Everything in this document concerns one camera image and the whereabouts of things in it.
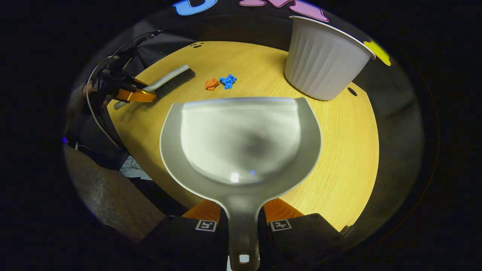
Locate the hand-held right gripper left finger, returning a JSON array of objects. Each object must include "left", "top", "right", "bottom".
[{"left": 139, "top": 199, "right": 230, "bottom": 268}]

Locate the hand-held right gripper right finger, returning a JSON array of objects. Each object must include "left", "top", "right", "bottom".
[{"left": 258, "top": 197, "right": 344, "bottom": 269}]

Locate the small grey broom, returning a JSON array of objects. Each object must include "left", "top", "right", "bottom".
[{"left": 113, "top": 65, "right": 196, "bottom": 110}]

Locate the blue paper scrap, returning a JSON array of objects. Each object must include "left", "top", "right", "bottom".
[{"left": 219, "top": 74, "right": 237, "bottom": 90}]

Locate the grey plastic dustpan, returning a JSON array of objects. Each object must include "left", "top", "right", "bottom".
[{"left": 159, "top": 97, "right": 323, "bottom": 271}]

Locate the white ribbed garbage bin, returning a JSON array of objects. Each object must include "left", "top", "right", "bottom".
[{"left": 284, "top": 16, "right": 376, "bottom": 101}]

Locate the person's grey knit clothing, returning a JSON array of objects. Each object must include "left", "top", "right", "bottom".
[{"left": 63, "top": 145, "right": 166, "bottom": 243}]

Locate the black cable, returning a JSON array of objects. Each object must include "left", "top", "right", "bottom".
[{"left": 86, "top": 30, "right": 163, "bottom": 149}]

